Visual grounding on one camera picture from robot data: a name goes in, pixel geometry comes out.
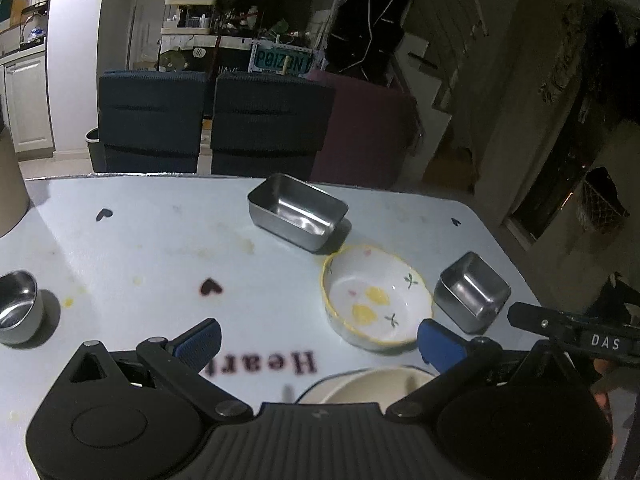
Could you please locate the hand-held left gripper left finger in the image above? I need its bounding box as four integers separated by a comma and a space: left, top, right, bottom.
67, 317, 253, 420

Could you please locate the dark blue chair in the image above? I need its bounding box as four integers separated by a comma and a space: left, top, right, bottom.
97, 70, 211, 173
210, 71, 336, 181

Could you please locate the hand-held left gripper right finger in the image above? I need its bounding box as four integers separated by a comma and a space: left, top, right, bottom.
385, 319, 571, 423

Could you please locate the black jacket with white trim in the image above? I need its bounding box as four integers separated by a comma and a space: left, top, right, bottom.
325, 0, 411, 83

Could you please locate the white kitchen cabinet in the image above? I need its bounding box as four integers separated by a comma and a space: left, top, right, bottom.
0, 55, 56, 153

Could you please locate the white-rimmed bin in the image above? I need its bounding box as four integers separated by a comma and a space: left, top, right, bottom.
85, 126, 103, 172

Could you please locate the cream two-handled bowl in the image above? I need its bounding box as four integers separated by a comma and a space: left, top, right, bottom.
282, 365, 438, 406

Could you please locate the beige kettle with steel top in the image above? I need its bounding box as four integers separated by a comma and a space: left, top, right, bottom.
0, 120, 32, 238

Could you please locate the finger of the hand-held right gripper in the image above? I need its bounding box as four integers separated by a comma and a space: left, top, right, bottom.
507, 301, 583, 343

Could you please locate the flower-print bowl with yellow rim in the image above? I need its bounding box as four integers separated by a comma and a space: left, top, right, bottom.
321, 245, 435, 352

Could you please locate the net basket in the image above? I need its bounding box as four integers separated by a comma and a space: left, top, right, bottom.
575, 166, 631, 235

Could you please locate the teal sign box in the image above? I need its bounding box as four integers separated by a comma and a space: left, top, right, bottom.
248, 40, 313, 78

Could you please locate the steel rectangular container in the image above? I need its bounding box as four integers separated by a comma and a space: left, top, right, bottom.
247, 173, 349, 253
432, 252, 512, 334

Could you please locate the white shelf rack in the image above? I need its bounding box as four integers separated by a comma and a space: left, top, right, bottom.
160, 0, 221, 36

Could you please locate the small round steel bowl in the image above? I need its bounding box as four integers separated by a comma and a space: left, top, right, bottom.
0, 270, 39, 345

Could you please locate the maroon chair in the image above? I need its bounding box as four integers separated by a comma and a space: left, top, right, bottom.
306, 70, 418, 191

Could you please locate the dark cloth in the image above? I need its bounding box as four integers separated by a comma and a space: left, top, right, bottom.
590, 272, 640, 321

